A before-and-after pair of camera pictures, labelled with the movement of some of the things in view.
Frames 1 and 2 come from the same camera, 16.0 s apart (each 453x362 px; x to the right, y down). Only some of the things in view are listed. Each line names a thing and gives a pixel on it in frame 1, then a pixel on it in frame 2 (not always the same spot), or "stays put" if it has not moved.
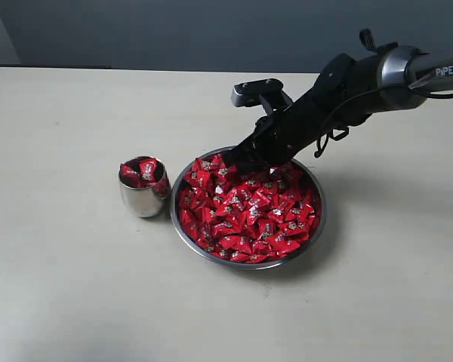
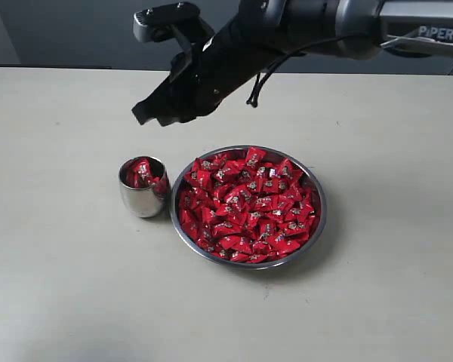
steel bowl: (254, 220) stays put
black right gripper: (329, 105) → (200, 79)
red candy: (204, 180) stays put
